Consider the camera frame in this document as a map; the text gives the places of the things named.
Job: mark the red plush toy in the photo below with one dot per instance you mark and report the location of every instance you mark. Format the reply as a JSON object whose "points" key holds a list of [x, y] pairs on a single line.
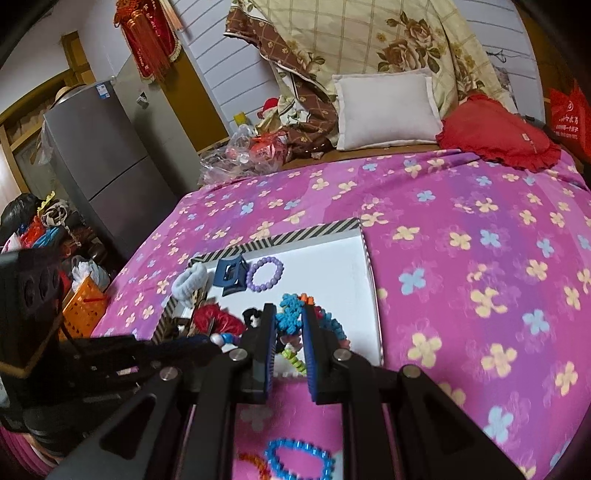
{"points": [[270, 108]]}

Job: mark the red ruffled pillow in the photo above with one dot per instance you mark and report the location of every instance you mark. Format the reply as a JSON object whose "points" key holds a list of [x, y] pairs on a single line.
{"points": [[494, 129]]}

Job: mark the white pillow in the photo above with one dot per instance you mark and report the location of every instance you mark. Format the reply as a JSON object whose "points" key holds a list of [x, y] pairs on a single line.
{"points": [[383, 110]]}

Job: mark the yellow wooden door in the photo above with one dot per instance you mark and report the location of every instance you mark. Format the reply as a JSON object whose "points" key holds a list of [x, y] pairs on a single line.
{"points": [[203, 106]]}

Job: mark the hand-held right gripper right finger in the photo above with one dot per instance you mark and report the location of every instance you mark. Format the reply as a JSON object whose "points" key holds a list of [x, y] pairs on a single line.
{"points": [[310, 355]]}

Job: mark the orange plastic basket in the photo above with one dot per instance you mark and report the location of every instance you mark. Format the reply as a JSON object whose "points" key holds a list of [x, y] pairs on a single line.
{"points": [[83, 304]]}

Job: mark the blue hair claw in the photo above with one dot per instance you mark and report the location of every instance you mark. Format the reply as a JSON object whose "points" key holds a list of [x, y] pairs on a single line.
{"points": [[221, 277]]}

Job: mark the pink floral bedsheet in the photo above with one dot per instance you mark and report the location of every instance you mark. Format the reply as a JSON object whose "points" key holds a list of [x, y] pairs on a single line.
{"points": [[461, 230]]}

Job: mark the cream brown floral quilt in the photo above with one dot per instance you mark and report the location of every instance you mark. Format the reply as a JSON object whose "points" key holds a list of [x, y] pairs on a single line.
{"points": [[369, 37]]}

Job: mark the white plastic bag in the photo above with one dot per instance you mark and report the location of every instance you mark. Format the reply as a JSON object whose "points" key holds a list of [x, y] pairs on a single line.
{"points": [[87, 272]]}

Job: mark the red knot wall hanging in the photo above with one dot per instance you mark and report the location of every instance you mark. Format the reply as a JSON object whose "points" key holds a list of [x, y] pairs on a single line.
{"points": [[147, 41]]}

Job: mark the grey refrigerator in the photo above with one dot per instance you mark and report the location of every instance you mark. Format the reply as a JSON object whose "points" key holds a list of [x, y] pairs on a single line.
{"points": [[92, 152]]}

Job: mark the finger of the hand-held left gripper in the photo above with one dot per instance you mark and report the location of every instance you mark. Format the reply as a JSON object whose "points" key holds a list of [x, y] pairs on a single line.
{"points": [[115, 376], [184, 346]]}

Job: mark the striped cardboard box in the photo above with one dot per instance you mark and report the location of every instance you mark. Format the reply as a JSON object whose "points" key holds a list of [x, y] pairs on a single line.
{"points": [[332, 267]]}

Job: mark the black bag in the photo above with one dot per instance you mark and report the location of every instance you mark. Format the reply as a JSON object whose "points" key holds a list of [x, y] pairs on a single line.
{"points": [[18, 212]]}

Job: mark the yellow bottle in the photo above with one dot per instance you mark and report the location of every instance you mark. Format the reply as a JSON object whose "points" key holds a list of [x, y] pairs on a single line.
{"points": [[240, 122]]}

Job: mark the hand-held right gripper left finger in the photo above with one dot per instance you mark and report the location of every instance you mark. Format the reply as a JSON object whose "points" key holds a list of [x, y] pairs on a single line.
{"points": [[270, 350]]}

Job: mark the red shopping bag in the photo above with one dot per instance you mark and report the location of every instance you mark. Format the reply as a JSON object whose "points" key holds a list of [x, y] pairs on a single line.
{"points": [[572, 115]]}

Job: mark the clear plastic bag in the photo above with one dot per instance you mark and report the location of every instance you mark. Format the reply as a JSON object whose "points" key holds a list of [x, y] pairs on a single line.
{"points": [[221, 161]]}

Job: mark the black hair clip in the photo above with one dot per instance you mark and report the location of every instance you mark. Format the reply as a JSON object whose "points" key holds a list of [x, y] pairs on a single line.
{"points": [[251, 316]]}

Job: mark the white slatted headboard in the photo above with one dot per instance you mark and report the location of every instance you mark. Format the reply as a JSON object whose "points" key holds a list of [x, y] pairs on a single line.
{"points": [[217, 60]]}

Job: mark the straw hat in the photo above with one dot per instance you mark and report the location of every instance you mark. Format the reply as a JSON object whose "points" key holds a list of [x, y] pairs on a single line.
{"points": [[67, 94]]}

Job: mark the white scrunchie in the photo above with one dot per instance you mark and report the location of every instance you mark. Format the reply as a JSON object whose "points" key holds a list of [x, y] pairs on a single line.
{"points": [[196, 274]]}

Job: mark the red scrunchie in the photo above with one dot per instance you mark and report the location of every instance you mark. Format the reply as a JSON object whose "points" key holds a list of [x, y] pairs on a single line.
{"points": [[217, 318]]}

